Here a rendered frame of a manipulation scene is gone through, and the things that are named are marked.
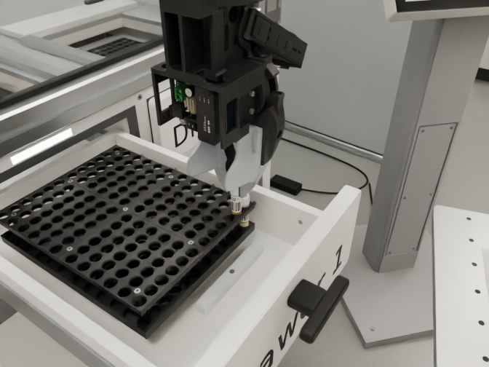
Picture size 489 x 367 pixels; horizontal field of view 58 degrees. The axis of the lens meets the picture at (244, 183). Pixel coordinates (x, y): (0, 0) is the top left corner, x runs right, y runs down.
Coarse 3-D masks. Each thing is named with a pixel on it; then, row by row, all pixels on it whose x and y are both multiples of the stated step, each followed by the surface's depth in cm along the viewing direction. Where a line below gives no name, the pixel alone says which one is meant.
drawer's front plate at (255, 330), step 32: (352, 192) 46; (320, 224) 42; (352, 224) 49; (288, 256) 39; (320, 256) 42; (288, 288) 37; (256, 320) 33; (288, 320) 40; (224, 352) 31; (256, 352) 35
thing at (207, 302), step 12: (252, 252) 50; (240, 264) 49; (252, 264) 50; (228, 276) 47; (240, 276) 48; (216, 288) 46; (228, 288) 47; (204, 300) 45; (216, 300) 45; (204, 312) 44
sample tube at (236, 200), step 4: (236, 188) 46; (232, 192) 46; (236, 192) 46; (232, 196) 46; (236, 196) 46; (232, 200) 47; (236, 200) 46; (240, 200) 47; (232, 204) 47; (236, 204) 47; (240, 204) 47; (232, 208) 47; (236, 208) 47; (240, 208) 47; (232, 212) 48; (236, 212) 47; (240, 212) 48
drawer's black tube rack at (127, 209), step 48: (48, 192) 51; (96, 192) 51; (144, 192) 51; (192, 192) 51; (48, 240) 45; (96, 240) 45; (144, 240) 48; (192, 240) 44; (240, 240) 49; (96, 288) 43; (192, 288) 44; (144, 336) 40
